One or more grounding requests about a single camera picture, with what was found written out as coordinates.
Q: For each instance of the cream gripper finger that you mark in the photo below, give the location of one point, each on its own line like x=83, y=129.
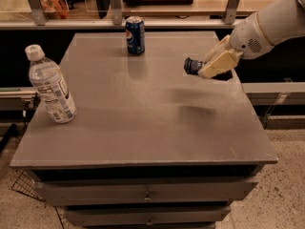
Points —
x=219, y=51
x=222, y=63

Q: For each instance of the white rounded gripper body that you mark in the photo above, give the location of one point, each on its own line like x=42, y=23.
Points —
x=248, y=39

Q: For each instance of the blue rxbar blueberry wrapper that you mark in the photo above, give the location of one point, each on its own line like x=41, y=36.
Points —
x=192, y=66

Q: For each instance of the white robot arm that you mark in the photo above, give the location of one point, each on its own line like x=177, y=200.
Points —
x=282, y=20

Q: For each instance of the clear plastic water bottle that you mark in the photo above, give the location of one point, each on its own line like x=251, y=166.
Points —
x=46, y=78

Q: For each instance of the blue pepsi can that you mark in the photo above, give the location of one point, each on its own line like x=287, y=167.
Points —
x=135, y=35

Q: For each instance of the grey drawer cabinet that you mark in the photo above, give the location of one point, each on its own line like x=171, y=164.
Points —
x=141, y=117

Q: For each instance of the orange snack bag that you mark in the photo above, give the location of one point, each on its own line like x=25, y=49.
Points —
x=58, y=6

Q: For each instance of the lower grey drawer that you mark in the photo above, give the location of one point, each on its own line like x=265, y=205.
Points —
x=147, y=216

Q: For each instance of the grey drawer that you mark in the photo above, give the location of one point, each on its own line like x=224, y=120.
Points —
x=126, y=191
x=147, y=216

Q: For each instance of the upper grey drawer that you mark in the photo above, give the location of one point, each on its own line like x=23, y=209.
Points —
x=126, y=191

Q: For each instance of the metal shelf rail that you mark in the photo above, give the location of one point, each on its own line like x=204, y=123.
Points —
x=198, y=23

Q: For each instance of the black wire rack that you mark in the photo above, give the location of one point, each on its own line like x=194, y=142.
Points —
x=24, y=186

